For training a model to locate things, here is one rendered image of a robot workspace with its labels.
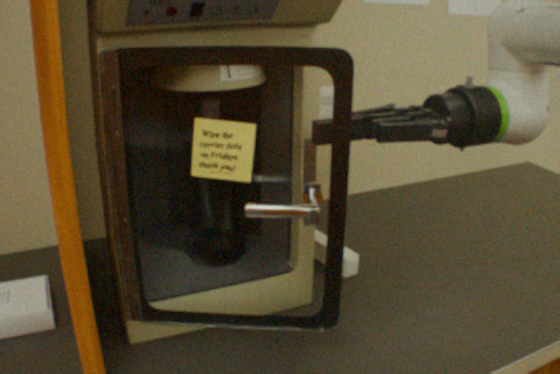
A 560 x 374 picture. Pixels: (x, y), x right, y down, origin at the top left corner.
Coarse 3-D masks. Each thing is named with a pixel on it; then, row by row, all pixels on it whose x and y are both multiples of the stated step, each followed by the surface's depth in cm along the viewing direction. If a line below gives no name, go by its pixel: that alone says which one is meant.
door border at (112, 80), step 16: (112, 64) 65; (112, 80) 65; (112, 96) 66; (112, 112) 67; (112, 128) 68; (112, 144) 68; (112, 160) 69; (112, 192) 71; (112, 208) 71; (128, 208) 72; (128, 224) 73; (128, 240) 74; (128, 256) 74; (128, 272) 75; (128, 288) 76; (128, 304) 77
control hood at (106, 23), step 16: (96, 0) 61; (112, 0) 58; (128, 0) 58; (288, 0) 68; (304, 0) 68; (320, 0) 69; (336, 0) 70; (96, 16) 62; (112, 16) 60; (288, 16) 71; (304, 16) 72; (320, 16) 73; (112, 32) 63
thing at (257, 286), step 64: (128, 64) 65; (192, 64) 64; (256, 64) 64; (320, 64) 64; (128, 128) 68; (192, 128) 67; (256, 128) 67; (320, 128) 67; (128, 192) 71; (192, 192) 71; (256, 192) 70; (192, 256) 74; (256, 256) 74; (320, 256) 73; (192, 320) 78; (256, 320) 78; (320, 320) 77
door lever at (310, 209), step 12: (312, 192) 70; (252, 204) 66; (264, 204) 66; (276, 204) 66; (288, 204) 66; (300, 204) 66; (312, 204) 66; (252, 216) 66; (264, 216) 66; (276, 216) 66; (288, 216) 66; (300, 216) 66; (312, 216) 65
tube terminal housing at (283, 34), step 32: (96, 32) 65; (128, 32) 66; (160, 32) 68; (192, 32) 69; (224, 32) 71; (256, 32) 73; (288, 32) 75; (320, 32) 77; (96, 64) 67; (96, 96) 71; (96, 128) 76
